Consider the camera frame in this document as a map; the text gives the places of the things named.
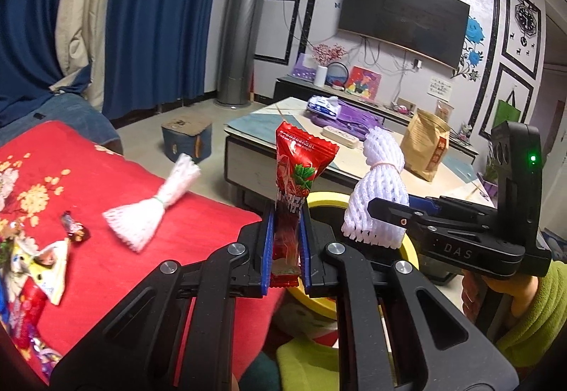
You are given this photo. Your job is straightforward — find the white foam fruit net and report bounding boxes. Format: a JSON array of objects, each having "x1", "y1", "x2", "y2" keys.
[{"x1": 341, "y1": 127, "x2": 409, "y2": 249}]

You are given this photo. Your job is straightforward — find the red candy wrapper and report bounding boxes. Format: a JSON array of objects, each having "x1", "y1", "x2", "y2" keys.
[{"x1": 270, "y1": 120, "x2": 339, "y2": 287}]

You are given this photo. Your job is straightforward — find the white yellow snack wrapper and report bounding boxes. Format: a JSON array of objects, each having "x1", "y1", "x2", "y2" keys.
[{"x1": 10, "y1": 238, "x2": 70, "y2": 306}]

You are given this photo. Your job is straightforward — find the yellow rimmed black trash bin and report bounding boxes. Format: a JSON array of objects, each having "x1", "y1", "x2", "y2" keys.
[{"x1": 287, "y1": 192, "x2": 419, "y2": 321}]

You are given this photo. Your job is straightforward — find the right hand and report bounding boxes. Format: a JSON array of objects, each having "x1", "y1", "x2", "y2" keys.
[{"x1": 460, "y1": 269, "x2": 544, "y2": 325}]

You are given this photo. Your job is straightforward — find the brown paper bag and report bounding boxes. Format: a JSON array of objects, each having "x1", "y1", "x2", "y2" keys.
[{"x1": 400, "y1": 109, "x2": 450, "y2": 182}]

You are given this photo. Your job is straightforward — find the beige rectangular box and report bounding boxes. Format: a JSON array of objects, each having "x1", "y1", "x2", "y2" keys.
[{"x1": 321, "y1": 125, "x2": 359, "y2": 149}]

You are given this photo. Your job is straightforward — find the green fleece right sleeve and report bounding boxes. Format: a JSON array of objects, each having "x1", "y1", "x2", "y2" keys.
[{"x1": 496, "y1": 261, "x2": 567, "y2": 368}]

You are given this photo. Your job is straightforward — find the purple cloth bag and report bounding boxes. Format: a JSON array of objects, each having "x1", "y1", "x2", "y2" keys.
[{"x1": 308, "y1": 100, "x2": 384, "y2": 142}]

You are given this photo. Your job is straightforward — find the coffee table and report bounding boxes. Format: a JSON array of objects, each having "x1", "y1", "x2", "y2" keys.
[{"x1": 224, "y1": 97, "x2": 492, "y2": 207}]

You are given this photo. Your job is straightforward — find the white tissue pack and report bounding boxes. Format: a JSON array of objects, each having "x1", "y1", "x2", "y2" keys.
[{"x1": 307, "y1": 96, "x2": 341, "y2": 120}]

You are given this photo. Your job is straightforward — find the white foam net bow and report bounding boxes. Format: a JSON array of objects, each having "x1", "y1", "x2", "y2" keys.
[{"x1": 103, "y1": 153, "x2": 201, "y2": 253}]

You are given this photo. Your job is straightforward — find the blue cardboard topped stool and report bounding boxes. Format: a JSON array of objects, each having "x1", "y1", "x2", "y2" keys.
[{"x1": 162, "y1": 114, "x2": 212, "y2": 164}]

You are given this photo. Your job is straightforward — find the round mirror ornament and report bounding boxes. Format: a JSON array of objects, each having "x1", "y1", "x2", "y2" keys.
[{"x1": 325, "y1": 61, "x2": 350, "y2": 90}]

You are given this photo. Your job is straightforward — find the white vase red flowers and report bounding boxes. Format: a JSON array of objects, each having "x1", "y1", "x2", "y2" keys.
[{"x1": 311, "y1": 43, "x2": 347, "y2": 87}]

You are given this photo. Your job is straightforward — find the dark chocolate candy wrapper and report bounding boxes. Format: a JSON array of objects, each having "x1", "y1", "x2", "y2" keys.
[{"x1": 61, "y1": 211, "x2": 90, "y2": 243}]

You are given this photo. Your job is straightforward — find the red floral blanket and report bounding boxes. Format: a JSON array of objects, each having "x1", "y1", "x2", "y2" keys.
[{"x1": 0, "y1": 119, "x2": 287, "y2": 387}]

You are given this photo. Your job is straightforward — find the blue sofa cover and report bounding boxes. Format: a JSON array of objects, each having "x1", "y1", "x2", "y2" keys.
[{"x1": 1, "y1": 93, "x2": 123, "y2": 154}]

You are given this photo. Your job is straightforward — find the red tube candy pack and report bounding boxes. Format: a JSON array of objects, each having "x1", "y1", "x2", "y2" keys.
[{"x1": 9, "y1": 278, "x2": 48, "y2": 350}]

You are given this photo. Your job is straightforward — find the silver standing air conditioner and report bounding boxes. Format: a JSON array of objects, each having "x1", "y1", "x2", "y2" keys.
[{"x1": 216, "y1": 0, "x2": 264, "y2": 107}]

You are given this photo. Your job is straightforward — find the blue curtain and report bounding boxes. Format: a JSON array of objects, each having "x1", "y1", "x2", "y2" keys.
[{"x1": 1, "y1": 0, "x2": 213, "y2": 124}]

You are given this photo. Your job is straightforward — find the beige curtain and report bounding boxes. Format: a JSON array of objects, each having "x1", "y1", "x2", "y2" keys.
[{"x1": 51, "y1": 0, "x2": 108, "y2": 111}]

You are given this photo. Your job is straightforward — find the colourful picture frame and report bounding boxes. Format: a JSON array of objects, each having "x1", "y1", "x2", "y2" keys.
[{"x1": 345, "y1": 66, "x2": 382, "y2": 100}]

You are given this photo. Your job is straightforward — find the black wall television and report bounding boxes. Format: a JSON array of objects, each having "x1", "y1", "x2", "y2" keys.
[{"x1": 337, "y1": 0, "x2": 469, "y2": 70}]

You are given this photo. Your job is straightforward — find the black wall clock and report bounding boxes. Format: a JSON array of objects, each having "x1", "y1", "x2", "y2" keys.
[{"x1": 514, "y1": 2, "x2": 537, "y2": 38}]

